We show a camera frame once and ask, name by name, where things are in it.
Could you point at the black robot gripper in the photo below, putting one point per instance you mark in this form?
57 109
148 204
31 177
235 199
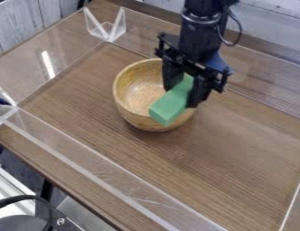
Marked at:
191 53

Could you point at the green rectangular block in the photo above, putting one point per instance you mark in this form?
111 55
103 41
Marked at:
167 108

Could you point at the brown wooden bowl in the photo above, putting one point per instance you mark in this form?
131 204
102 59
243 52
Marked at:
136 89

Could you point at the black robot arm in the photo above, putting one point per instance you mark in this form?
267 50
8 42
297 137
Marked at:
207 7

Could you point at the blue object at edge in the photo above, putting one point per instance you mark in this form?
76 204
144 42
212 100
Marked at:
3 102

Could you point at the black metal table leg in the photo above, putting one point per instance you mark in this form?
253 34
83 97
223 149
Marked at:
47 190

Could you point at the clear acrylic corner bracket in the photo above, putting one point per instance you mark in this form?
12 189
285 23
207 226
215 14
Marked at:
104 31

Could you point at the clear acrylic tray wall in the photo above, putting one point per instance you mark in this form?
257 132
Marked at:
220 174

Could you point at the grey metal bracket with screw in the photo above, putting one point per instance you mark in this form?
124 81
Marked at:
60 221

